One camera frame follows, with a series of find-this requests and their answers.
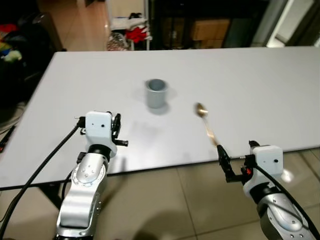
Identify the golden metal spoon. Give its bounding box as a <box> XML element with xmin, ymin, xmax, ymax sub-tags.
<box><xmin>194</xmin><ymin>102</ymin><xmax>221</xmax><ymax>148</ymax></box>

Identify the grey cylindrical cup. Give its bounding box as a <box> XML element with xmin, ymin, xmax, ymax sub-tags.
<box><xmin>145</xmin><ymin>78</ymin><xmax>169</xmax><ymax>109</ymax></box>

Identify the patterned bag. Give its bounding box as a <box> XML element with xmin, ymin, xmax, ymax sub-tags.
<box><xmin>106</xmin><ymin>32</ymin><xmax>132</xmax><ymax>51</ymax></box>

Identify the red cloth item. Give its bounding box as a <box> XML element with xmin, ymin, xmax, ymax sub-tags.
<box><xmin>125</xmin><ymin>26</ymin><xmax>149</xmax><ymax>44</ymax></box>

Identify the white shelf cart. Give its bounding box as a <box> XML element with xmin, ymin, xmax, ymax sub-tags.
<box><xmin>105</xmin><ymin>0</ymin><xmax>152</xmax><ymax>51</ymax></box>

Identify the black chair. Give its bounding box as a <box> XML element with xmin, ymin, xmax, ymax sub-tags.
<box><xmin>0</xmin><ymin>12</ymin><xmax>65</xmax><ymax>110</ymax></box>

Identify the colourful toy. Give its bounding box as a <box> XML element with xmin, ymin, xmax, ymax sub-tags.
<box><xmin>0</xmin><ymin>25</ymin><xmax>24</xmax><ymax>64</ymax></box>

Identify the brown cardboard box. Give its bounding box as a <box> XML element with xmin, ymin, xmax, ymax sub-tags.
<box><xmin>191</xmin><ymin>18</ymin><xmax>231</xmax><ymax>42</ymax></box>

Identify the white leaning panel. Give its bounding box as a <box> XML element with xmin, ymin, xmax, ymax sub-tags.
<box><xmin>266</xmin><ymin>0</ymin><xmax>315</xmax><ymax>49</ymax></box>

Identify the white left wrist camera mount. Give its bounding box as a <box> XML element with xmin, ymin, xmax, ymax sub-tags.
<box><xmin>83</xmin><ymin>111</ymin><xmax>119</xmax><ymax>149</ymax></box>

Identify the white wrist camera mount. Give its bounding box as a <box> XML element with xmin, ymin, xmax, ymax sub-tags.
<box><xmin>242</xmin><ymin>144</ymin><xmax>285</xmax><ymax>199</ymax></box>
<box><xmin>83</xmin><ymin>111</ymin><xmax>119</xmax><ymax>149</ymax></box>

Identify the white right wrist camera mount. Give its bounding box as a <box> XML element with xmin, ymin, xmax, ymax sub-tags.
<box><xmin>242</xmin><ymin>144</ymin><xmax>285</xmax><ymax>199</ymax></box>

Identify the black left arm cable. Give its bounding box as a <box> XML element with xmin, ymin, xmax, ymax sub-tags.
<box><xmin>0</xmin><ymin>116</ymin><xmax>87</xmax><ymax>240</ymax></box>

